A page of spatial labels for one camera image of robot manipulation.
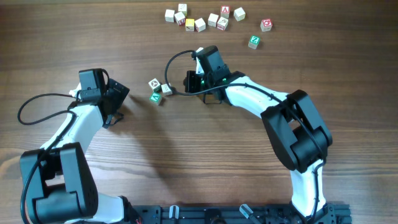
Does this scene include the wooden block red sides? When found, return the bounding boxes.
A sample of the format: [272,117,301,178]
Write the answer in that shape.
[161,84,173,96]

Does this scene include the soccer ball wooden block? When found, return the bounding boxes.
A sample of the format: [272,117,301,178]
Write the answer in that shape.
[148,78,162,92]

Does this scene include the green letter A block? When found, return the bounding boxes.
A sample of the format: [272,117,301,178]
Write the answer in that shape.
[149,92,162,105]

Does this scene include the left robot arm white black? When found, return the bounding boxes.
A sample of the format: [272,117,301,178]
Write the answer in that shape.
[19,68,142,223]

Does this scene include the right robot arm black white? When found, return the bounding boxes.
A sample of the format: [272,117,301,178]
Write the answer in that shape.
[183,45,333,222]

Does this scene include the green letter Z block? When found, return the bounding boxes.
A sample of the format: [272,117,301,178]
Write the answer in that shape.
[248,35,261,49]

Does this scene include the wooden block red edge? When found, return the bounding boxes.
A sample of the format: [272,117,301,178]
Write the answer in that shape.
[195,18,206,32]

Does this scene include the wooden block drawing top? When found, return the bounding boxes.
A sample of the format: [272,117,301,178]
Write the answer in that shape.
[216,17,229,30]

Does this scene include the plain wooden block centre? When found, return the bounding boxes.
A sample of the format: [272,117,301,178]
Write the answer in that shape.
[208,13,219,27]

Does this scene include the plain wooden block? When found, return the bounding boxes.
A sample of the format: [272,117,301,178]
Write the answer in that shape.
[208,13,219,27]
[234,7,246,21]
[165,9,175,23]

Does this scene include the yellow top wooden block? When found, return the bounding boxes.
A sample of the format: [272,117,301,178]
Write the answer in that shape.
[185,19,195,32]

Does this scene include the plain wooden block right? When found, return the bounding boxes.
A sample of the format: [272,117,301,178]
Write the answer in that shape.
[234,7,246,21]

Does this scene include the red letter A block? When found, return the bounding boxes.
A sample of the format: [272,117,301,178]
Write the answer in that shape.
[220,5,230,19]

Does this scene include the wooden block red side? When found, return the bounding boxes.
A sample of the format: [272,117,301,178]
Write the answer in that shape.
[174,11,186,26]

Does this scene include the red letter O block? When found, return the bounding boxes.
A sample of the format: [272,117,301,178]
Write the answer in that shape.
[261,19,273,32]

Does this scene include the wooden block top left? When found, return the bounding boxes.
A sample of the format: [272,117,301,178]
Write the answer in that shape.
[178,3,188,16]

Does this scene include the plain wooden block far left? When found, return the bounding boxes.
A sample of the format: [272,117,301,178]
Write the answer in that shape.
[165,9,175,23]

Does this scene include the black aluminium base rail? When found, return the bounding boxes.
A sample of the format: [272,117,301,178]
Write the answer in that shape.
[130,203,353,224]

